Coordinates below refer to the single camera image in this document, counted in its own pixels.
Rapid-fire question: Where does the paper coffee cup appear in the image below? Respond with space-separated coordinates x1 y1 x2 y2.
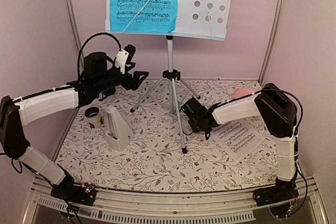
84 106 102 129

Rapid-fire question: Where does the white metronome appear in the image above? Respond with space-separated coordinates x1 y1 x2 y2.
104 105 134 152

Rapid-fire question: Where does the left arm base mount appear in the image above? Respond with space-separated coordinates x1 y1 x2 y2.
50 179 97 206

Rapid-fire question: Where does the front aluminium rail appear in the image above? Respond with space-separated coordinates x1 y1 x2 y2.
23 177 330 223

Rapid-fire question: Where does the white sheet music page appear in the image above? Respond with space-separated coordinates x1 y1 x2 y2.
211 120 265 162

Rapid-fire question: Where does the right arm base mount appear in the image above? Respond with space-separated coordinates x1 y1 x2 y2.
253 180 299 206

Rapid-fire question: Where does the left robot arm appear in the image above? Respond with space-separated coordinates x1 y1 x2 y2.
1 49 149 200

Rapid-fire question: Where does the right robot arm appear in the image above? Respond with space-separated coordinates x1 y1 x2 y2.
181 83 302 201

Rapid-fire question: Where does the blue sheet music page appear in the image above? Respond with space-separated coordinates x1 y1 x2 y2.
106 0 178 34

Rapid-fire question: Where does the pink plate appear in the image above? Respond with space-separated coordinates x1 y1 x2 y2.
234 88 258 99

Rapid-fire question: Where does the light blue music stand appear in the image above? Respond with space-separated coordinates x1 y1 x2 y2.
104 0 235 154

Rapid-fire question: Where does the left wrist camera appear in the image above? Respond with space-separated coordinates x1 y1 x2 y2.
114 44 136 74

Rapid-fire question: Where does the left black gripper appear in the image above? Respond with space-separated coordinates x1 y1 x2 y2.
96 62 150 92

